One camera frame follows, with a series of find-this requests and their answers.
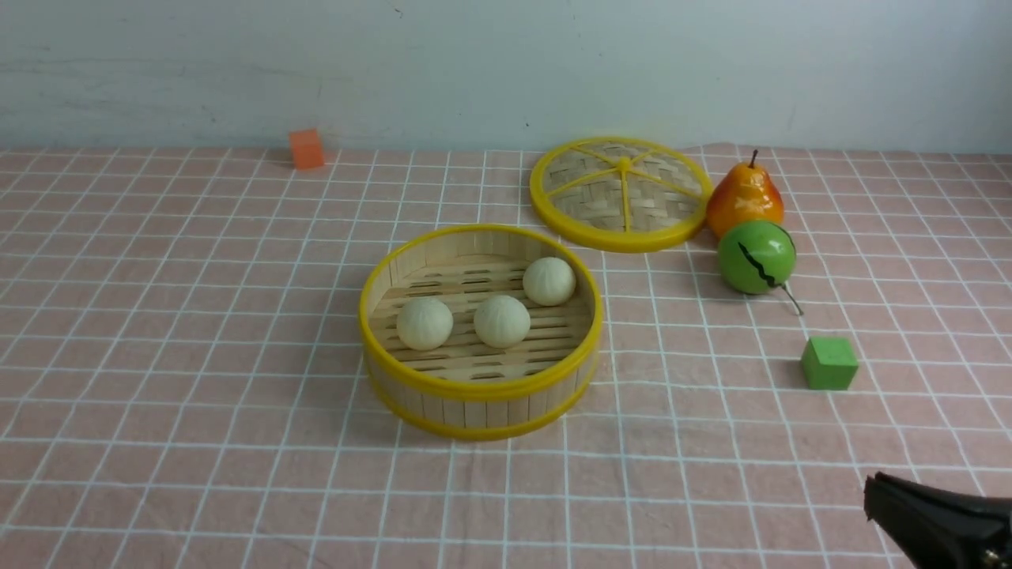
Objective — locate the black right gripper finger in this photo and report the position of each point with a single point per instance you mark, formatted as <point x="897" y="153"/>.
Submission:
<point x="999" y="510"/>

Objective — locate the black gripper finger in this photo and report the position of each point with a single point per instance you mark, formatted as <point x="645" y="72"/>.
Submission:
<point x="934" y="528"/>

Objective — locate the white bun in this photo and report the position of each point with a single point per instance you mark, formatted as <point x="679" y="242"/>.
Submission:
<point x="424" y="323"/>
<point x="502" y="321"/>
<point x="549" y="281"/>

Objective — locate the yellow bamboo steamer lid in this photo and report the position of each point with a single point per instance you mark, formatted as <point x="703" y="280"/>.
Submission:
<point x="620" y="195"/>

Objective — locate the yellow bamboo steamer tray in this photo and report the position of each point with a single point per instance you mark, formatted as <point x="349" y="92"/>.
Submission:
<point x="464" y="388"/>

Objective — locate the green cube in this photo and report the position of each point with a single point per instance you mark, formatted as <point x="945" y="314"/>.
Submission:
<point x="829" y="363"/>

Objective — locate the green toy watermelon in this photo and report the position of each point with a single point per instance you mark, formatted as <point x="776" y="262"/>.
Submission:
<point x="756" y="257"/>

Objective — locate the orange toy pear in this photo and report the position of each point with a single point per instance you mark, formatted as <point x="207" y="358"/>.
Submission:
<point x="746" y="193"/>

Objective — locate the orange cube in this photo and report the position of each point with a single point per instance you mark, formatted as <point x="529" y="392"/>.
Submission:
<point x="307" y="149"/>

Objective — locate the pink checkered tablecloth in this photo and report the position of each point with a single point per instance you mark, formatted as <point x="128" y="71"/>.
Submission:
<point x="182" y="385"/>

